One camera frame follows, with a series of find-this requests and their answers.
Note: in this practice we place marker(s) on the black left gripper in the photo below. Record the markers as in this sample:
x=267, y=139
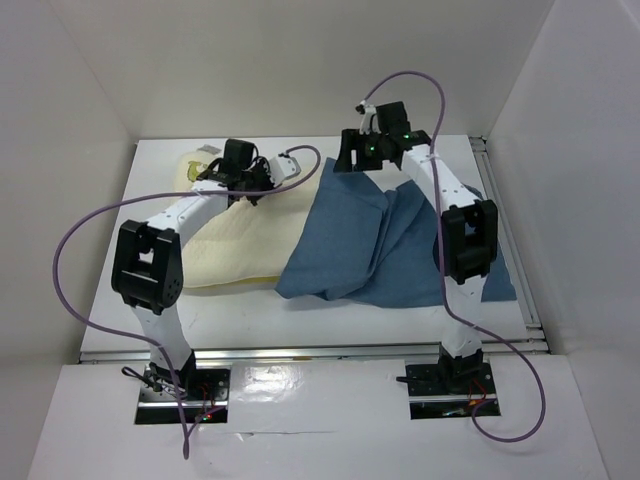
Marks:
x=262, y=166

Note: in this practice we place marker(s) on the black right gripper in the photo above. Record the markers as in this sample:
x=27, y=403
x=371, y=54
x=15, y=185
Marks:
x=351, y=139

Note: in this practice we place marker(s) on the cream quilted pillow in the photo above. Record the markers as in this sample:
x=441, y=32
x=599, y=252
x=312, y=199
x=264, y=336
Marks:
x=250, y=243

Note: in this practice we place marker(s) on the blue fabric pillowcase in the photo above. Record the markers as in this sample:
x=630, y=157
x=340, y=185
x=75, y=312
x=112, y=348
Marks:
x=366, y=245

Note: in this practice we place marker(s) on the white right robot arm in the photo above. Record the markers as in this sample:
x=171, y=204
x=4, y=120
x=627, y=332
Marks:
x=467, y=230

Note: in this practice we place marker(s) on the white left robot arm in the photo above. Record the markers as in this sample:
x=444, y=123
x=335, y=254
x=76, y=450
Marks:
x=148, y=267

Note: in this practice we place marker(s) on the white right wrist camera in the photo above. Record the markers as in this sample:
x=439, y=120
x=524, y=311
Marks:
x=368, y=114

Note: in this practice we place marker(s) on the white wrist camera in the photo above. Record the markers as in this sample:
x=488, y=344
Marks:
x=282, y=167
x=368, y=114

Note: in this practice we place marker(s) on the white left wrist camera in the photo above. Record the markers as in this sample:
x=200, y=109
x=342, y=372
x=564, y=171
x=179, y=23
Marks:
x=282, y=167

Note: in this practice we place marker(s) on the aluminium table edge rail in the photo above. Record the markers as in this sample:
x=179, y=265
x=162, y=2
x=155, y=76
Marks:
x=528, y=346

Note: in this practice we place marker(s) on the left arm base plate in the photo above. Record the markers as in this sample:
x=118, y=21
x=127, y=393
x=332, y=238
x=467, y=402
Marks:
x=204, y=399

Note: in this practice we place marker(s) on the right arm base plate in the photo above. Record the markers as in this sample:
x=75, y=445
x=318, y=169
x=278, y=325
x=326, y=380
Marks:
x=430, y=397

